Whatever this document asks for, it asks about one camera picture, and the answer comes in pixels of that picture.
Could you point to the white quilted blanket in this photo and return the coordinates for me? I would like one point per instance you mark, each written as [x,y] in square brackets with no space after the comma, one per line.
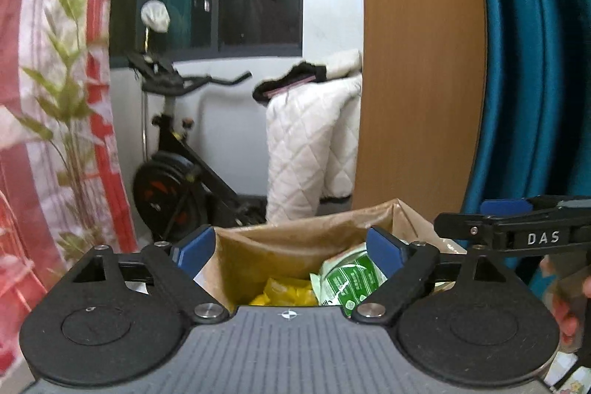
[304,144]

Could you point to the wooden panel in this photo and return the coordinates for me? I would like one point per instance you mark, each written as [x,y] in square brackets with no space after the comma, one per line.
[415,52]

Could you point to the plastic-lined cardboard box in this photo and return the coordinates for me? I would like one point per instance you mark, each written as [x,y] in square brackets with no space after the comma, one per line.
[258,251]

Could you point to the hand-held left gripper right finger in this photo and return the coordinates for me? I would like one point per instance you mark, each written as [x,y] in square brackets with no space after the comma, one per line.
[385,251]

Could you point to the printed backdrop cloth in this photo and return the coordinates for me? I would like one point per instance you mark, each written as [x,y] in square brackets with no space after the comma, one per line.
[46,52]

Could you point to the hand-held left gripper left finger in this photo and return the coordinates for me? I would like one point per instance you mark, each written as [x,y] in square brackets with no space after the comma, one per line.
[198,248]

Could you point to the black exercise bike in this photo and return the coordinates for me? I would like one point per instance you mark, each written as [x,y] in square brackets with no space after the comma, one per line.
[161,186]

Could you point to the yellow snack packet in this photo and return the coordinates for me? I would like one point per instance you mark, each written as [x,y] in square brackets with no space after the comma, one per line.
[286,290]

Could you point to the black garment with pink stripe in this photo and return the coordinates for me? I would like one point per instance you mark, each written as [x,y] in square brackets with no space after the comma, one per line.
[295,78]

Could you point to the white plastic bag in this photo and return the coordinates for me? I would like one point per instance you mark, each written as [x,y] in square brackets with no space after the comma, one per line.
[156,16]

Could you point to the teal curtain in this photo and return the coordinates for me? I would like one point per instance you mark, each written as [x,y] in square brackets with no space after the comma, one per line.
[531,52]

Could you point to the white and green snack packet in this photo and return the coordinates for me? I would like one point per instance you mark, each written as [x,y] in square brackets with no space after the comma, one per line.
[351,278]

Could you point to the person's right hand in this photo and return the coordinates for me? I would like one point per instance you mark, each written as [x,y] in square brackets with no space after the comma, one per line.
[565,315]

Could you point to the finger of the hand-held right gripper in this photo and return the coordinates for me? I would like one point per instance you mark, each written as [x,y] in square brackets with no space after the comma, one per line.
[461,225]
[503,207]

